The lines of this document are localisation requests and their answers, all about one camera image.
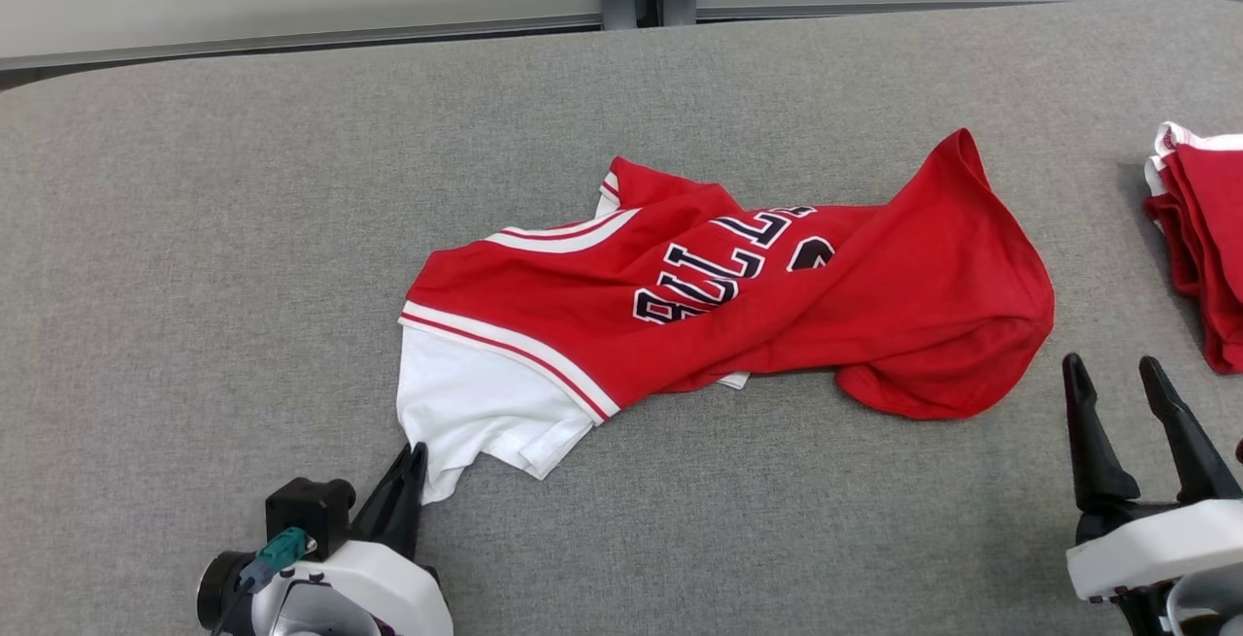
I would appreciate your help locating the grey fabric padded surface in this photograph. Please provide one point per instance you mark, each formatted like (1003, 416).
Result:
(243, 277)

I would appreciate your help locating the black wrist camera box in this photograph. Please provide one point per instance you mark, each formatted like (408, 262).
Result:
(311, 515)

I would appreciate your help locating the black cylindrical wrist housing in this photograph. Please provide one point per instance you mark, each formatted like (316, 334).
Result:
(221, 592)

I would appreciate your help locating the grey partition bottom rail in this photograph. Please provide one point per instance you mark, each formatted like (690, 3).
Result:
(291, 39)
(874, 8)

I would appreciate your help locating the red Bulls basketball jersey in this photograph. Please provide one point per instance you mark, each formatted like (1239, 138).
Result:
(874, 306)

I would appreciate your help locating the red shorts with white trim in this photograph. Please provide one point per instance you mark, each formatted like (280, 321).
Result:
(1214, 228)

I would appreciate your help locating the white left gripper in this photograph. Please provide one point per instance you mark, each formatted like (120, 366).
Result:
(388, 587)

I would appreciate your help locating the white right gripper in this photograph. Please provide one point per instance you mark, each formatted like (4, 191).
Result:
(1165, 544)

